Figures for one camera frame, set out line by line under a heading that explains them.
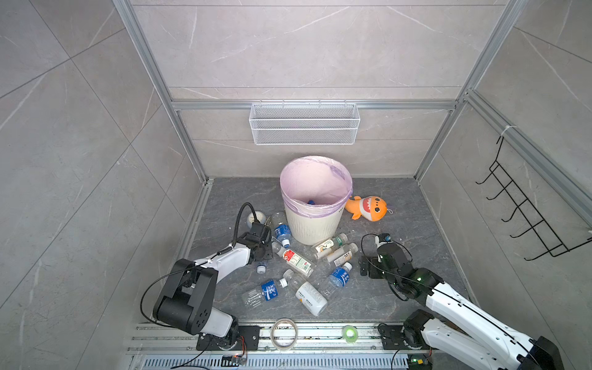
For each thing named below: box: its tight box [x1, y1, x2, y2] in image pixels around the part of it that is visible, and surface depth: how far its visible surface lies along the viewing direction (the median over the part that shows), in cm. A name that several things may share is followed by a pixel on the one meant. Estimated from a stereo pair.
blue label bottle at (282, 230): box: [271, 211, 292, 249], surface depth 95 cm
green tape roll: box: [342, 324, 359, 344], surface depth 76 cm
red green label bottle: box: [271, 241, 314, 278], surface depth 87 cm
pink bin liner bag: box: [279, 155, 354, 219], surface depth 90 cm
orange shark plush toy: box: [345, 195, 388, 222], surface depth 101 cm
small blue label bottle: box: [321, 261, 354, 300], surface depth 83 cm
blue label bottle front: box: [241, 277, 288, 308], surface depth 80 cm
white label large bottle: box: [282, 269, 328, 317], surface depth 79 cm
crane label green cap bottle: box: [311, 232, 349, 259], surface depth 92 cm
